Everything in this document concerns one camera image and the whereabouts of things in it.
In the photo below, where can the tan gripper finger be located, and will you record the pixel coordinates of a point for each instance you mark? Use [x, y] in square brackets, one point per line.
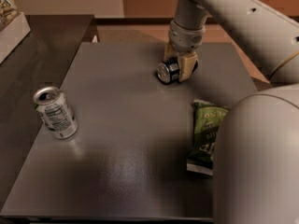
[169, 52]
[186, 63]

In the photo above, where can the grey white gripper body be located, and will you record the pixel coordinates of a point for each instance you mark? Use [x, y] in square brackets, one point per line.
[186, 40]

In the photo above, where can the blue pepsi can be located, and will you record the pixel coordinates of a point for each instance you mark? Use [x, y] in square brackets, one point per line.
[168, 71]

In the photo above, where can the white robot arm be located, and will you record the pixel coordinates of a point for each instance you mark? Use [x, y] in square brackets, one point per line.
[256, 158]

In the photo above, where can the white green soda can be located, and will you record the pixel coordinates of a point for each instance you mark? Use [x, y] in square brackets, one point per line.
[55, 112]

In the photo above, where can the green kettle chips bag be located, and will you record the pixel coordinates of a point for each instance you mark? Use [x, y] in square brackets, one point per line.
[207, 121]

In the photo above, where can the dark side table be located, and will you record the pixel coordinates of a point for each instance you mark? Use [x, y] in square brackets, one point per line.
[42, 58]

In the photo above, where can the white box with snacks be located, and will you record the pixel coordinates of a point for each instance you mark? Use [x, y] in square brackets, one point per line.
[14, 27]

